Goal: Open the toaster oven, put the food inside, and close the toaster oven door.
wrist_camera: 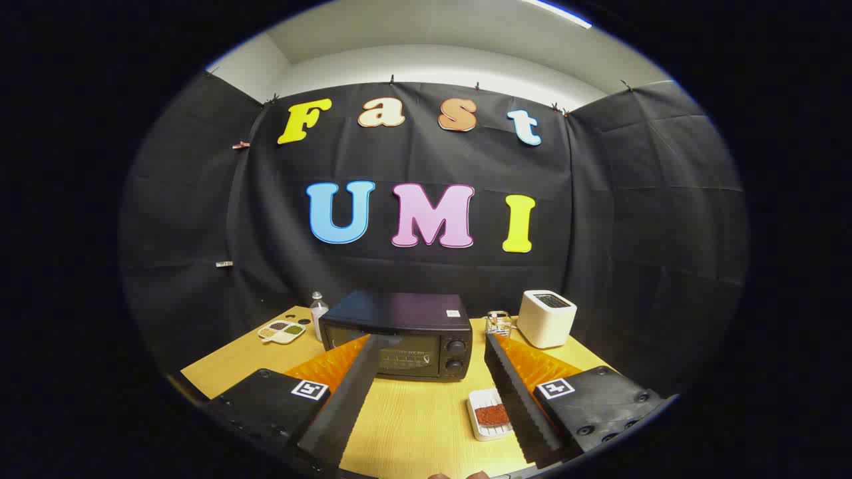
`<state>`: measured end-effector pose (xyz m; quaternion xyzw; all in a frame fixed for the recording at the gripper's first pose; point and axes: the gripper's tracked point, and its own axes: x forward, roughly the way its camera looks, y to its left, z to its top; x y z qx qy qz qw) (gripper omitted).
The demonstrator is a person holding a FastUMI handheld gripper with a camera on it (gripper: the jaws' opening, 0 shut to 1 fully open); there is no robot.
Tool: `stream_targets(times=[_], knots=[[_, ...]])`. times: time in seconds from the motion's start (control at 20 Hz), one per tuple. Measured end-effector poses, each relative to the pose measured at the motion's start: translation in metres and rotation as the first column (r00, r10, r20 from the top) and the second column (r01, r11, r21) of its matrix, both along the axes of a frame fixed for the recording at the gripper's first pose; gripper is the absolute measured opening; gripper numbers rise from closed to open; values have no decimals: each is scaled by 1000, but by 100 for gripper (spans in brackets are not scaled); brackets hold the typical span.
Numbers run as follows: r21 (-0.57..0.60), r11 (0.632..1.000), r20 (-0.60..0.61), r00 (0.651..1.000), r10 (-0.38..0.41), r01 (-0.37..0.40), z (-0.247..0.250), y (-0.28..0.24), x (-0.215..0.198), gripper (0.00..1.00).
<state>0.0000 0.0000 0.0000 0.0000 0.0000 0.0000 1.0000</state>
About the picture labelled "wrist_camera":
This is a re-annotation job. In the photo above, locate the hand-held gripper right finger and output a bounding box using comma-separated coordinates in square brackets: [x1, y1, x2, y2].
[484, 333, 666, 470]

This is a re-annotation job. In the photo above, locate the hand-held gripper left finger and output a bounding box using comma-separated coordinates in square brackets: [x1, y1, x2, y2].
[200, 333, 403, 476]

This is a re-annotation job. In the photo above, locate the reddish-brown meat slice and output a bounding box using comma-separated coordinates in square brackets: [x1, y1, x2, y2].
[475, 403, 510, 427]

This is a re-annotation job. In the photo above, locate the black toaster oven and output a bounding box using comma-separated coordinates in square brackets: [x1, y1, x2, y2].
[318, 290, 474, 381]

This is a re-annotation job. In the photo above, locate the white ribbed food tray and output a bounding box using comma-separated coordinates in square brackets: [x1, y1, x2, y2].
[467, 389, 515, 442]

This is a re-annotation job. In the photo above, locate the white bread toaster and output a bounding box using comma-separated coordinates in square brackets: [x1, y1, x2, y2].
[517, 290, 578, 349]

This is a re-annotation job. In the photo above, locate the clear plastic bottle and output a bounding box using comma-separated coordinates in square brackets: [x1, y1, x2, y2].
[310, 291, 329, 343]

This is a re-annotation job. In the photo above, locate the divided spice dish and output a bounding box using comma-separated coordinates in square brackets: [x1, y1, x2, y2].
[258, 320, 307, 345]

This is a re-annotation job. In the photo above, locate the black backdrop cloth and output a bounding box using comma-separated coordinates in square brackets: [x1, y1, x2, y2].
[120, 70, 749, 400]

